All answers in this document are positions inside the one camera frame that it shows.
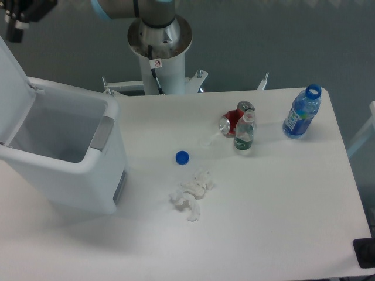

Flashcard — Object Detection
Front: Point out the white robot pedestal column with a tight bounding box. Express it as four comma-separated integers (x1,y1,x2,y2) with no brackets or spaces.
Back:
128,15,192,95

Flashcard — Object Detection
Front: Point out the crushed red soda can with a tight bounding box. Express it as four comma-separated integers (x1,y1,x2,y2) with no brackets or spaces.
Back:
219,101,255,137

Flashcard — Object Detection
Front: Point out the black device at edge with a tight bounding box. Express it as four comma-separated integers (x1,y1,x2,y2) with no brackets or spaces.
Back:
353,238,374,269

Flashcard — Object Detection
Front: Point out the white trash can body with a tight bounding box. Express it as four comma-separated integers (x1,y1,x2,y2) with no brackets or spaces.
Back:
1,78,128,214

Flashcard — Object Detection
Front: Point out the crumpled white tissue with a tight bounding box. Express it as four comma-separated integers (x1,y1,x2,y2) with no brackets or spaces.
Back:
169,169,214,222

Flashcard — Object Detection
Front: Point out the blue bottle cap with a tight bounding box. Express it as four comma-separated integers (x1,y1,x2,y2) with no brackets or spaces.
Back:
175,150,190,165

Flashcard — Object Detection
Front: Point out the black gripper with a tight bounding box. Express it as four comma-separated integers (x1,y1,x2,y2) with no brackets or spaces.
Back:
1,0,58,43

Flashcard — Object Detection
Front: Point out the white chair part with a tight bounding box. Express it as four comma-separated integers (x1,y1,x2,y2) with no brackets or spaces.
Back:
346,101,374,159

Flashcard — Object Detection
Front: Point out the white trash can lid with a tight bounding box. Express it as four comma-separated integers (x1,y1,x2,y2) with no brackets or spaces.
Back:
1,40,36,145

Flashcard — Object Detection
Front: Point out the blue plastic drink bottle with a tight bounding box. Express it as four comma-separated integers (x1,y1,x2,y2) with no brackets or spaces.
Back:
282,84,322,139

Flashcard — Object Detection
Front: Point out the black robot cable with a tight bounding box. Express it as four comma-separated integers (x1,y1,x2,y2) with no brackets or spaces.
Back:
148,45,165,95

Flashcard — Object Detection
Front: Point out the small clear green-label bottle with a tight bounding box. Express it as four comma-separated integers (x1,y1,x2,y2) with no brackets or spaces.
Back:
234,109,256,150

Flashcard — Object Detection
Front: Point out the white metal base frame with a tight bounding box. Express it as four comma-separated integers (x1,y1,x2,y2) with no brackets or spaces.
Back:
101,69,270,97

